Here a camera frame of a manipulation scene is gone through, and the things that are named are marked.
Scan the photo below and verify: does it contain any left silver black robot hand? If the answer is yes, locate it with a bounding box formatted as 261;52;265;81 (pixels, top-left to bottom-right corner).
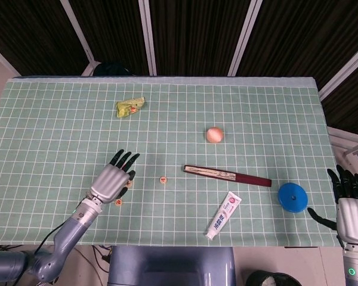
90;149;141;205

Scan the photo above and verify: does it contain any black chair back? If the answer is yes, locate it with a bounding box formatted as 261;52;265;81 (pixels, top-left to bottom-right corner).
92;61;135;77

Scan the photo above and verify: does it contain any dark partition screen white frame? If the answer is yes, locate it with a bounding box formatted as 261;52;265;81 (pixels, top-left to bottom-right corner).
59;0;156;75
228;0;358;101
0;0;95;77
140;0;262;77
317;38;358;129

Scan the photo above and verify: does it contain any dark red folded fan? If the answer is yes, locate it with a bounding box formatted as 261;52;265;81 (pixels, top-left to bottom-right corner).
183;164;273;188

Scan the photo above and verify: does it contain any black waste bin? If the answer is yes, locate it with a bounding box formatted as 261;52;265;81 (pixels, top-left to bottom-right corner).
246;270;302;286

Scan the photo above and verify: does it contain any peach woven ball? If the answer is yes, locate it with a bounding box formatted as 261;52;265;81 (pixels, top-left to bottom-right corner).
205;126;225;144

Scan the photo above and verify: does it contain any green snack packet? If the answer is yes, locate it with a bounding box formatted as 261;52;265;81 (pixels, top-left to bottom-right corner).
116;97;147;119

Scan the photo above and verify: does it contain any black plug with cable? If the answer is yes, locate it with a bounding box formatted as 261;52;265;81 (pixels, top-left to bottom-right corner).
91;244;112;272

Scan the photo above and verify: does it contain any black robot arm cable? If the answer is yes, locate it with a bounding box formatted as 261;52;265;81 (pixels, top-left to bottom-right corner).
35;193;92;254

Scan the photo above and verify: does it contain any green white checked tablecloth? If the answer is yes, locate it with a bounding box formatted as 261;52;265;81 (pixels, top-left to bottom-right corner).
0;76;348;248

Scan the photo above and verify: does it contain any blue round disc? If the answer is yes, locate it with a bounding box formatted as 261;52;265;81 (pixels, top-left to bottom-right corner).
277;182;308;214

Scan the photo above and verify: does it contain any white toothpaste tube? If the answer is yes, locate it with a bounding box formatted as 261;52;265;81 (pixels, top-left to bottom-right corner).
205;191;242;241

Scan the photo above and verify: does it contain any blue-grey robot torso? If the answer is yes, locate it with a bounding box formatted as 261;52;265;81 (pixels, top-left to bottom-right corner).
107;245;236;286

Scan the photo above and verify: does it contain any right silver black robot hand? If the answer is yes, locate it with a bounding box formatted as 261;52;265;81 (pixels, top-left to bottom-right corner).
307;164;358;244

